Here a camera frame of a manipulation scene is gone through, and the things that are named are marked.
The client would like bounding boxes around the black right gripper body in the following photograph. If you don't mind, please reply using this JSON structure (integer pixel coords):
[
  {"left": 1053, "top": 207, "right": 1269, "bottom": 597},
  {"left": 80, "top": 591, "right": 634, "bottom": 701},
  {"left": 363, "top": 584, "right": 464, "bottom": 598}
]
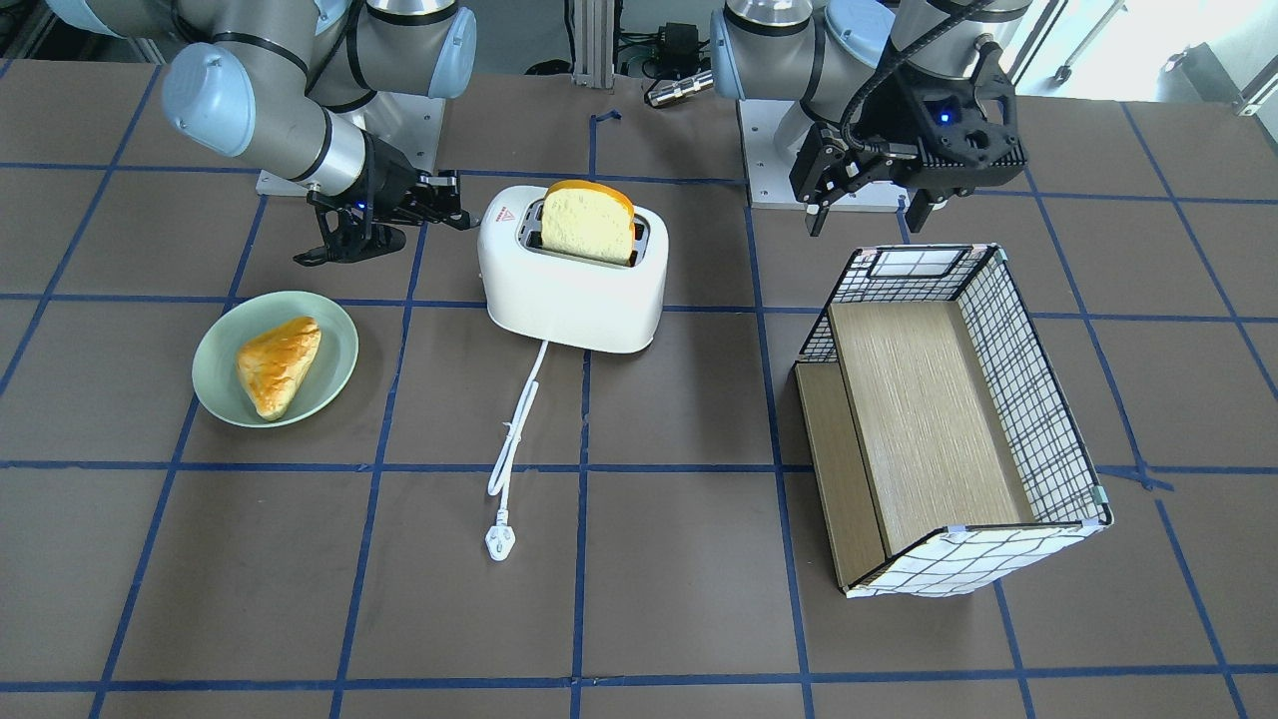
[{"left": 294, "top": 133, "right": 441, "bottom": 266}]

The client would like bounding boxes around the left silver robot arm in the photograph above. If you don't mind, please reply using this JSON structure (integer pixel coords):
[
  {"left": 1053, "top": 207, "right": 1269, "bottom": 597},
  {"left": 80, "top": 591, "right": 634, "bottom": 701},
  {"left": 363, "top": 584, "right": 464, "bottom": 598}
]
[{"left": 711, "top": 1, "right": 1028, "bottom": 238}]

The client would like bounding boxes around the aluminium frame post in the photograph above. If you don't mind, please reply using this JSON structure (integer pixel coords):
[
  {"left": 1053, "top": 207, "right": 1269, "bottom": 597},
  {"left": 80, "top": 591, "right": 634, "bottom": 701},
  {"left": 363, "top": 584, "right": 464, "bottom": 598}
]
[{"left": 569, "top": 0, "right": 619, "bottom": 95}]

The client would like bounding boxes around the white toaster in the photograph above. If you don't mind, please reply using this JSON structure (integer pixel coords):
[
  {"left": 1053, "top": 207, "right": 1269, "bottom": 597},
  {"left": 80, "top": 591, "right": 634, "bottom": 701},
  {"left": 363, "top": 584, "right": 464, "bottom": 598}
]
[{"left": 478, "top": 184, "right": 668, "bottom": 354}]

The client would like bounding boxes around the toast slice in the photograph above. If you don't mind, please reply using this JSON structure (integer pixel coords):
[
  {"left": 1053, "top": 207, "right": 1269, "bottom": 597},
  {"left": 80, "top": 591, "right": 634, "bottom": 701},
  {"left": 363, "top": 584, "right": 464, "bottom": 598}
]
[{"left": 541, "top": 179, "right": 636, "bottom": 266}]

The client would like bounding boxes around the silver metal cylinder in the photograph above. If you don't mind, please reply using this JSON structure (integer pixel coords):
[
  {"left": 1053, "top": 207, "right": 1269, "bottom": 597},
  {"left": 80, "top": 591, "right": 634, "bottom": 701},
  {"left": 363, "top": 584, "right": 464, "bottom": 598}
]
[{"left": 643, "top": 70, "right": 714, "bottom": 110}]

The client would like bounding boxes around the green plate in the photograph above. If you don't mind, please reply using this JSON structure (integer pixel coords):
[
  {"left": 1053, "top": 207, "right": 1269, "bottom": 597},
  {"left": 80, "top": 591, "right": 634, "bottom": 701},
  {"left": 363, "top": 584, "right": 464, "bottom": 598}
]
[{"left": 192, "top": 291, "right": 357, "bottom": 427}]

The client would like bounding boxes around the wire grid basket with wood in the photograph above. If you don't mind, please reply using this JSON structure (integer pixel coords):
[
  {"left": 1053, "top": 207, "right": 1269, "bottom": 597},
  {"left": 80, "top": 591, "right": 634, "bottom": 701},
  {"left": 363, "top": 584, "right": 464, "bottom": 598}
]
[{"left": 794, "top": 245, "right": 1114, "bottom": 599}]

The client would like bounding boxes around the triangular bread bun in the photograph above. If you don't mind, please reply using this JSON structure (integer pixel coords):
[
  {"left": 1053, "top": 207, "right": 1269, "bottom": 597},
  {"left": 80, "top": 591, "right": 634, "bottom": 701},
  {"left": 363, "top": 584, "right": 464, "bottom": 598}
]
[{"left": 236, "top": 315, "right": 322, "bottom": 420}]

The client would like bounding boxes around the white power cord with plug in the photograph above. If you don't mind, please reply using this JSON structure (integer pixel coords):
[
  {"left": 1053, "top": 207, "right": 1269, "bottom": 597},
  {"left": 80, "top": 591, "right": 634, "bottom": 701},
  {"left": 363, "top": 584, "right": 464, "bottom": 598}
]
[{"left": 484, "top": 340, "right": 551, "bottom": 563}]

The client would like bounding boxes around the black power adapter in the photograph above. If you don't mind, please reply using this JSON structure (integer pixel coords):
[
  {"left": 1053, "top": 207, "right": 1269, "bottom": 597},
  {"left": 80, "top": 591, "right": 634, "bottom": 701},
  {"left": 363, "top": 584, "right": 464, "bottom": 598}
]
[{"left": 654, "top": 22, "right": 702, "bottom": 77}]

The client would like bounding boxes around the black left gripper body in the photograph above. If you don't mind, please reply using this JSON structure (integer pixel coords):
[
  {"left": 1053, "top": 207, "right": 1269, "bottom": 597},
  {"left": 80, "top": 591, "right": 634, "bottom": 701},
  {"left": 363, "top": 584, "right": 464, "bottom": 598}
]
[{"left": 829, "top": 45, "right": 1028, "bottom": 195}]

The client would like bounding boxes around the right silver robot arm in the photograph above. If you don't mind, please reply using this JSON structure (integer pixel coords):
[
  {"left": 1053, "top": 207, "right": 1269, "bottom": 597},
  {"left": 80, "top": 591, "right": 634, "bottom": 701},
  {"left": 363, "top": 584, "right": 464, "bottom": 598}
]
[{"left": 50, "top": 1, "right": 475, "bottom": 266}]

